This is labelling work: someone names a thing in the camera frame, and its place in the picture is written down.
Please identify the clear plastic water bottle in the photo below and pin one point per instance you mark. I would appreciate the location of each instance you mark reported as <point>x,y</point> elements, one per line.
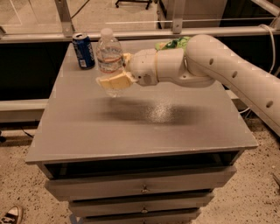
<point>110,60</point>

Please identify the grey drawer cabinet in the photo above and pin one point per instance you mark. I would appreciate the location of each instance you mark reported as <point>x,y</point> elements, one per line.
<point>152,156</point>

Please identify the green chip bag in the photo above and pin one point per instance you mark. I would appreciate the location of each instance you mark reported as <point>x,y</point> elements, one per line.
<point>173,44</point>

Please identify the blue pepsi can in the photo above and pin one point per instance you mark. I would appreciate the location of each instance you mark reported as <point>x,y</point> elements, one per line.
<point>84,51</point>

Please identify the black and white sneaker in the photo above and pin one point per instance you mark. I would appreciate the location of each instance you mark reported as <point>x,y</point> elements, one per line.
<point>13,216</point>

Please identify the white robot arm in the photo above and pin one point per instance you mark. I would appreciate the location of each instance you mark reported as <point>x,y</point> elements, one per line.
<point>203,61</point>

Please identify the metal guard rail frame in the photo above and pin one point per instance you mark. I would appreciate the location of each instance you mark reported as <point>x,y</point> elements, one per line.
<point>31,21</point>

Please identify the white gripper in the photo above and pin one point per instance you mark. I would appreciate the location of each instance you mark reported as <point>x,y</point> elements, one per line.
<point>143,66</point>

